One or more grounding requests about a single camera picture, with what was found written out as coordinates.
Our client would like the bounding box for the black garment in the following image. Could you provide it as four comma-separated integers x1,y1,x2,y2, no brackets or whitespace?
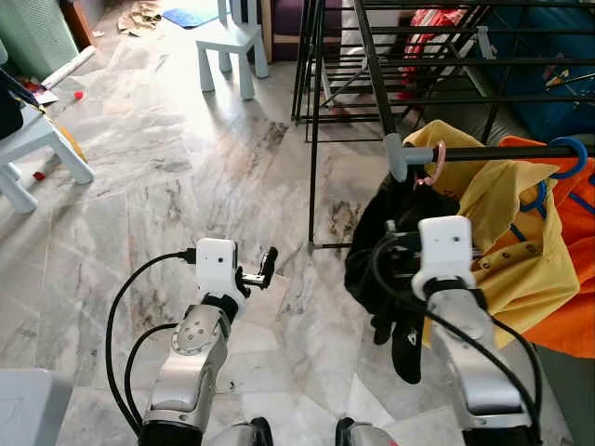
344,172,484,384

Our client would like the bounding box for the blue plastic hanger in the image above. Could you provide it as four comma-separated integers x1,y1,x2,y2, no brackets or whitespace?
567,190,595,219
519,137,588,216

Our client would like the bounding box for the yellow polo shirt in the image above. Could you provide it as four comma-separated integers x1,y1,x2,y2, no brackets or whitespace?
402,119,570,349

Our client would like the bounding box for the robot left leg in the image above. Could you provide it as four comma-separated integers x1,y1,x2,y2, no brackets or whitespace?
206,416,275,446

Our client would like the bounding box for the robot leg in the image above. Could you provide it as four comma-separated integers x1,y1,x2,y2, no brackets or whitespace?
206,416,275,446
335,416,401,446

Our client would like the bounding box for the orange shirt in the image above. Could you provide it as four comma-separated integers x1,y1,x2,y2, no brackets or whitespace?
497,135,595,359

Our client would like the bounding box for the robot right leg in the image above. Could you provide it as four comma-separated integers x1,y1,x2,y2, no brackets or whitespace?
335,416,401,446

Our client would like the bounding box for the black metal clothes rack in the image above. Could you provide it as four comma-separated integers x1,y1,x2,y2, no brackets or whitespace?
290,0,595,252

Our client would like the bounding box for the red cloth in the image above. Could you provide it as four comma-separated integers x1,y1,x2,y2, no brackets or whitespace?
400,7,466,98

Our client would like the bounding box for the blue fabric bag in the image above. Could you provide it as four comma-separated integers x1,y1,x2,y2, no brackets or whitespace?
483,5,595,140

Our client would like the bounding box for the blue floor mat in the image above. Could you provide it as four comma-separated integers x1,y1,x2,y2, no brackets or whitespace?
160,6,222,31

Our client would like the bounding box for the white rolled paper tube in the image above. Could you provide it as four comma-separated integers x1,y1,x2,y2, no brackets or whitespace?
42,46,98,91

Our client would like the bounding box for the brown crumpled paper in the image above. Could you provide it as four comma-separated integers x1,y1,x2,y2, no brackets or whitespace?
116,0,165,38

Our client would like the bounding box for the pale green air cooler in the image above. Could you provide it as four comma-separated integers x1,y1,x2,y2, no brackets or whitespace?
0,0,80,83

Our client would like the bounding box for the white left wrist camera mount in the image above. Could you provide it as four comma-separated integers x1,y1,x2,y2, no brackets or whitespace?
194,238,242,298

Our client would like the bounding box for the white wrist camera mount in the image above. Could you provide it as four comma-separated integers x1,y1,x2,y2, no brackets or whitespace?
194,238,242,298
411,216,476,300

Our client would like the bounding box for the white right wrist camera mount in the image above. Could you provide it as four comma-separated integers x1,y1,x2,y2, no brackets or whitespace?
411,216,476,300

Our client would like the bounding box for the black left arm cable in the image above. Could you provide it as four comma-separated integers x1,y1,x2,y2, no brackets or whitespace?
104,247,199,433

